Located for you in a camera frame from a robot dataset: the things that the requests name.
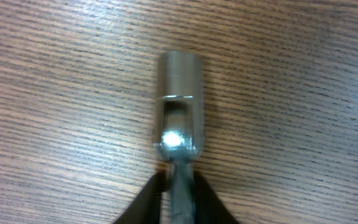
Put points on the small silver wrench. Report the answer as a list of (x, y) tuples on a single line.
[(179, 126)]

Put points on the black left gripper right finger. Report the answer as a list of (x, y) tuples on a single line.
[(209, 209)]

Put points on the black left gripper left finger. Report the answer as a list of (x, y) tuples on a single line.
[(145, 208)]

